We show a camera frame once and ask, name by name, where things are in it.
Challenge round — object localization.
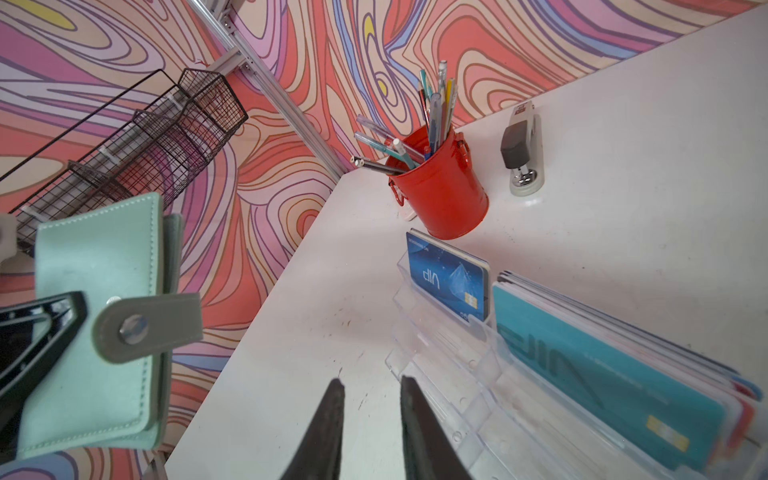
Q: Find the left black wire basket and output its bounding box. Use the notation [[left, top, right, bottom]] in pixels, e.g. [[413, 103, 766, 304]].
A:
[[10, 68, 247, 255]]

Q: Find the red pen cup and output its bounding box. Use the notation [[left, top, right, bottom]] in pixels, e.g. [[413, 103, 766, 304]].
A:
[[389, 131, 489, 240]]

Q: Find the blue VIP card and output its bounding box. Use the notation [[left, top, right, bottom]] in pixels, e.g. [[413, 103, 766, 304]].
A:
[[406, 229, 490, 321]]

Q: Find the clear acrylic card holder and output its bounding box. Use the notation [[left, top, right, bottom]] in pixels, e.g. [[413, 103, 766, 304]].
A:
[[386, 256, 767, 479]]

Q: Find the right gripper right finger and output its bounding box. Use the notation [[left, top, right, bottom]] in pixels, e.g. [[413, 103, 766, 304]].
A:
[[400, 376, 471, 480]]

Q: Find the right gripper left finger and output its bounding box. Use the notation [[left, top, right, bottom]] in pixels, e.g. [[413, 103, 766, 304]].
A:
[[281, 378, 345, 480]]

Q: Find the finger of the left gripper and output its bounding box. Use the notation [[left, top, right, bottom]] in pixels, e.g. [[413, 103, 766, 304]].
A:
[[1, 292, 87, 462]]

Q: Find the mint green card wallet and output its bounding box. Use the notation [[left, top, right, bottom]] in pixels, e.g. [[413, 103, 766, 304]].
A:
[[16, 193, 202, 459]]

